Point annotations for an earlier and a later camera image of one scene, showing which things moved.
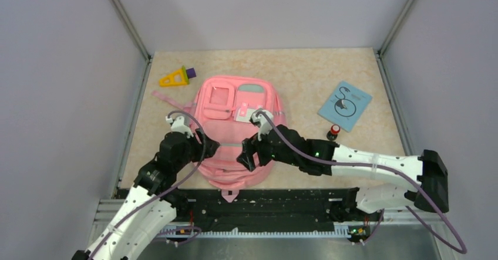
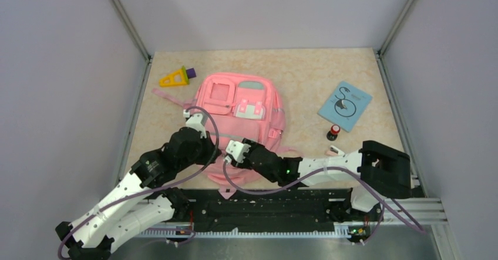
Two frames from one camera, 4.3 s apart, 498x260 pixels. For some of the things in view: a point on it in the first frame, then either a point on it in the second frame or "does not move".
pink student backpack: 222,106 does not move
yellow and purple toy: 178,78 does not move
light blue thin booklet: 345,105 does not move
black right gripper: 252,145 to 245,163
